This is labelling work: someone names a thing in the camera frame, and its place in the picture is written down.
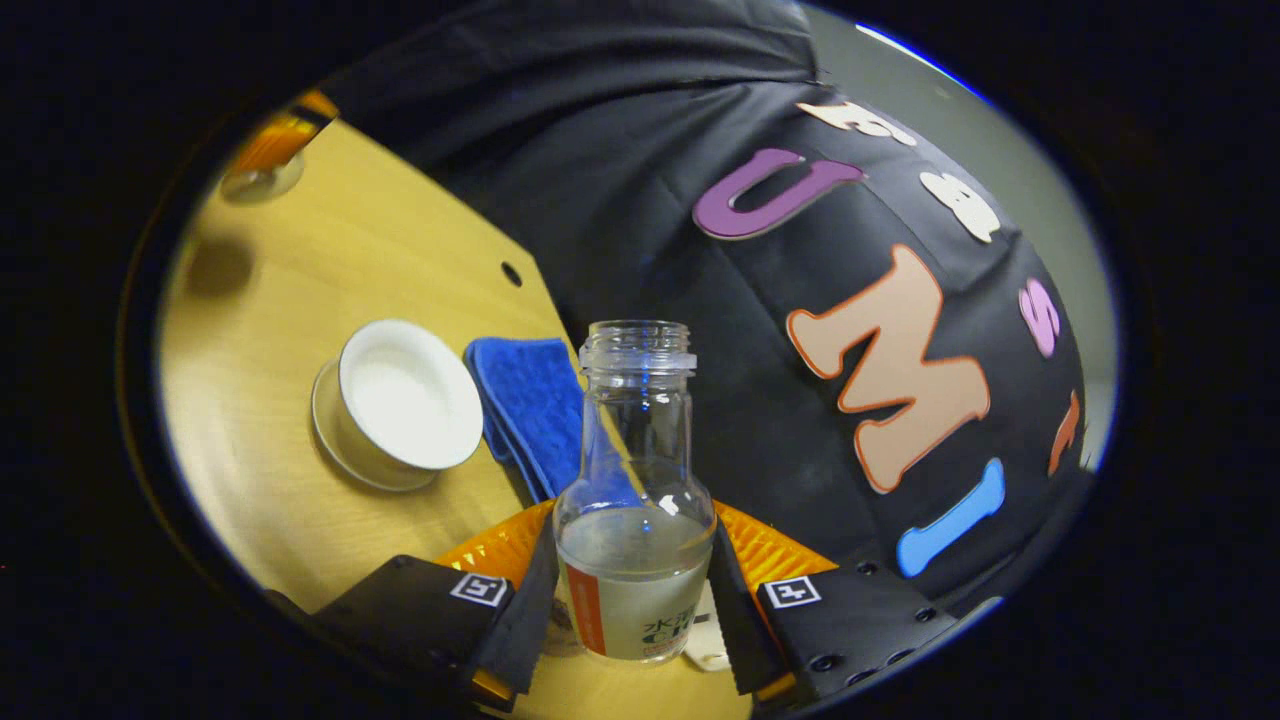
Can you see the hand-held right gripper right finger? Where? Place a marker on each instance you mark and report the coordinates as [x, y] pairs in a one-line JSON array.
[[740, 630]]

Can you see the blue cloth coaster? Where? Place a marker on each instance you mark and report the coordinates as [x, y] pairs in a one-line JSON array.
[[530, 400]]

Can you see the cream teacup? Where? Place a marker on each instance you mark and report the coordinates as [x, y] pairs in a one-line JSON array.
[[410, 395]]

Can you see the white toaster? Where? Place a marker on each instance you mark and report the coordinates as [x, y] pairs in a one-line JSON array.
[[708, 635]]

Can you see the cream teacup lid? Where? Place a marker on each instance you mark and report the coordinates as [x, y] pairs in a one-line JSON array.
[[262, 180]]

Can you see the cream saucer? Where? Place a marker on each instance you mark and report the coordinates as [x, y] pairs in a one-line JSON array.
[[335, 440]]

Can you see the black backdrop cloth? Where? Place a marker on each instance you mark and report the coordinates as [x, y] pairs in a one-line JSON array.
[[640, 200]]

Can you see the clear glass water bottle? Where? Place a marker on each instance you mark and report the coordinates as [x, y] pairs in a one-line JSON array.
[[632, 590]]

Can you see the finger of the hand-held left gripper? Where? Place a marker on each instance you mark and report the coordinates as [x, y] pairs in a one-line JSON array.
[[320, 102], [272, 142]]

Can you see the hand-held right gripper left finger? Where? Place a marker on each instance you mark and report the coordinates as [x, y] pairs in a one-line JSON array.
[[525, 620]]

